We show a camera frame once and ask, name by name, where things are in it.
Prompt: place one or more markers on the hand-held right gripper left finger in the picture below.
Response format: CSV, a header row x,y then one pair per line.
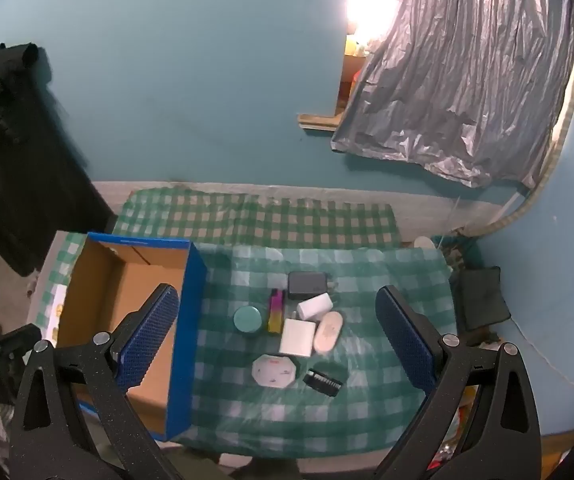
x,y
149,335

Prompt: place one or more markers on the small-check green cloth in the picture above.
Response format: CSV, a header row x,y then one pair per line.
x,y
267,220

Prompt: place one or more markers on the beige oval case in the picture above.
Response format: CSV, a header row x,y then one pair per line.
x,y
328,332

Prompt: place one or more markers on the purple and yellow lighter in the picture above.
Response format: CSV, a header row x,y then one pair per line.
x,y
275,315

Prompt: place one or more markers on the white octagonal earbuds case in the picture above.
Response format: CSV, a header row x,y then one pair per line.
x,y
273,370

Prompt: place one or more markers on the blue cardboard box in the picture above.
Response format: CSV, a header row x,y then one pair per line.
x,y
117,280

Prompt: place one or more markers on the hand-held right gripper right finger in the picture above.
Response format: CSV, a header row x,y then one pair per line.
x,y
407,335

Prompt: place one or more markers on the black hanging clothes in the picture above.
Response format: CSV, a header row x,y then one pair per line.
x,y
17,160

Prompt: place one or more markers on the large-check green plastic tablecloth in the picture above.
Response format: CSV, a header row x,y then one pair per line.
x,y
277,410

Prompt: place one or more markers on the crinkled silver foil sheet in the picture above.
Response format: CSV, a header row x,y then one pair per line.
x,y
467,85

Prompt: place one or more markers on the dark grey charger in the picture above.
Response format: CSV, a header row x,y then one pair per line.
x,y
307,285

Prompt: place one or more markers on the small white round object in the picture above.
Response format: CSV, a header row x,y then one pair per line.
x,y
424,242

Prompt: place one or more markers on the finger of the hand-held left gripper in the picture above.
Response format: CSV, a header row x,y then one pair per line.
x,y
17,337

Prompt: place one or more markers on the wooden window ledge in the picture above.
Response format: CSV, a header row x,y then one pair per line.
x,y
319,122

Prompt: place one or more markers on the black round case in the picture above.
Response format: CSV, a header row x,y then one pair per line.
x,y
324,377

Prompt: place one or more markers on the round green tin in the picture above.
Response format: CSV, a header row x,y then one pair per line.
x,y
248,320

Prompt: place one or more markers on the white square adapter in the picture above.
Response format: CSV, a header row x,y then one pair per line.
x,y
297,337

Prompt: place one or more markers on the white cylinder roll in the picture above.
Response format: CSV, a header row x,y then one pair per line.
x,y
312,306

